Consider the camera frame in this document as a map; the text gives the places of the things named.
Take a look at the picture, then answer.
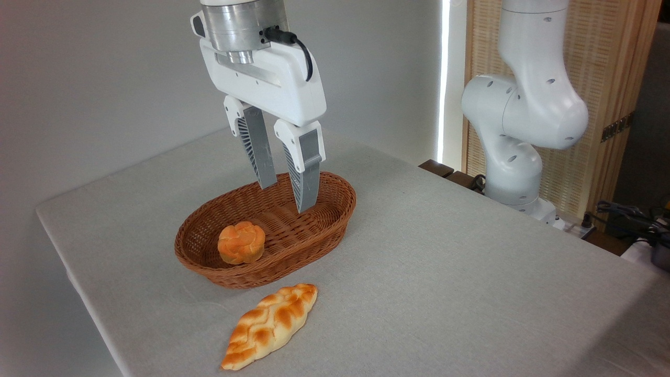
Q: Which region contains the metal screen hinge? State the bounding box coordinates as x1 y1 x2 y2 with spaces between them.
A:
601 112 635 143

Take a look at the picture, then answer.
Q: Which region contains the white power strip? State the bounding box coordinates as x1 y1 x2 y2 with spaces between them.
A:
554 216 597 239

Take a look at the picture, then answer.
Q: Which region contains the dark brown wooden furniture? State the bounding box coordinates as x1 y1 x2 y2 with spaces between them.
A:
419 159 485 193

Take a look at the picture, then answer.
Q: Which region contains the grey tablecloth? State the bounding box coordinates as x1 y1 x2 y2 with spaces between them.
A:
36 123 670 377

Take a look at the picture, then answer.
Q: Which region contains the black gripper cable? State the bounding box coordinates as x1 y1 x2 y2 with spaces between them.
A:
263 26 314 82

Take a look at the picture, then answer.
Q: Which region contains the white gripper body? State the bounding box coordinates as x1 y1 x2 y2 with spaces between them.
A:
199 38 328 127

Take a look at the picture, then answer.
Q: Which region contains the bamboo wooden folding screen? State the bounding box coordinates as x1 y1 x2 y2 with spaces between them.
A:
463 0 663 231

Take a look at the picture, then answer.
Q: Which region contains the long braided bread loaf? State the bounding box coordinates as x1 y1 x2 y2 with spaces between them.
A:
220 283 318 371

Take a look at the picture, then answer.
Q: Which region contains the brown wicker oval basket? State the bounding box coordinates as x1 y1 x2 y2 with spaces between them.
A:
174 171 357 290

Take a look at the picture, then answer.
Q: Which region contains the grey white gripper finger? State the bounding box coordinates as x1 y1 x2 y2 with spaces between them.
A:
274 118 326 213
224 95 277 190

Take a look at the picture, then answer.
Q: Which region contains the black cable bundle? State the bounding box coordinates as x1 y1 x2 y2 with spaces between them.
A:
589 200 670 247

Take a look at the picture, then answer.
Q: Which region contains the round orange bread roll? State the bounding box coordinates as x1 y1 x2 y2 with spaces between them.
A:
218 221 266 265

